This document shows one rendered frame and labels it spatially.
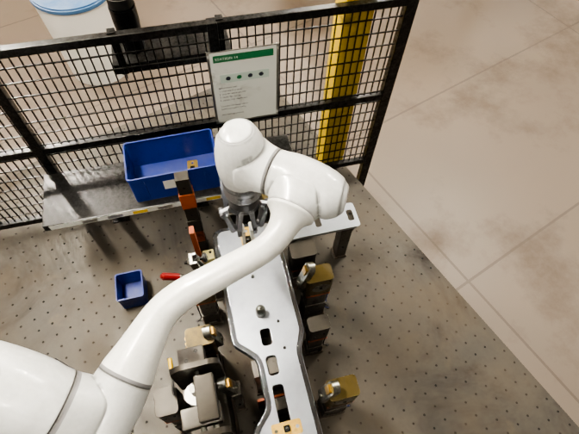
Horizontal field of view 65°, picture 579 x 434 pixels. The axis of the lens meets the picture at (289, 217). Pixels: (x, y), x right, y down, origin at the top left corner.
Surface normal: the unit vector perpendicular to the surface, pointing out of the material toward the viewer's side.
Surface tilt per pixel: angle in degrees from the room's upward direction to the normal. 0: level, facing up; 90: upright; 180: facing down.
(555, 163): 0
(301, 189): 22
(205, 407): 0
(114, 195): 0
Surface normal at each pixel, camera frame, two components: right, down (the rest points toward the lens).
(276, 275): 0.03, -0.51
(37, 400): 0.52, -0.26
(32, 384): 0.60, -0.53
